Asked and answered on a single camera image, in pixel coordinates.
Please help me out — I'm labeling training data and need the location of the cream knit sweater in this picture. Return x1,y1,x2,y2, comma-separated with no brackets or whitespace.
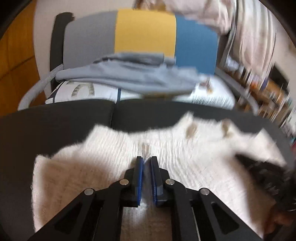
32,113,285,236

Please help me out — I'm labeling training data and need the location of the person right hand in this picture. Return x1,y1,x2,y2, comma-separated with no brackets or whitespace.
264,204,295,237

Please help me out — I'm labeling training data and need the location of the black rolled mat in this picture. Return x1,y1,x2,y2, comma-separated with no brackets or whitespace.
49,11,75,91

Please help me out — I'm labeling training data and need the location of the grey blue garment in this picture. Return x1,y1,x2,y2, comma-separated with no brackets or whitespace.
55,52,202,95

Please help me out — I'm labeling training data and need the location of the wooden desk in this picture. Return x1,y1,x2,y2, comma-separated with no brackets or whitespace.
222,58,295,126

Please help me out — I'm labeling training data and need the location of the white printed seat cushion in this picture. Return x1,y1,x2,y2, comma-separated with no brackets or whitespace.
45,76,236,110

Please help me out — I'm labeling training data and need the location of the grey yellow blue chair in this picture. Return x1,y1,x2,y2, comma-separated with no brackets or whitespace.
18,9,258,114

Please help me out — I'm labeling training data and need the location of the wooden wardrobe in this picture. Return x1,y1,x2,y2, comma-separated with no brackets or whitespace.
1,1,40,116

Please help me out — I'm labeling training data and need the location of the pink patterned curtain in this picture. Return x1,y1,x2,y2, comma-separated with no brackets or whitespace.
135,0,276,78

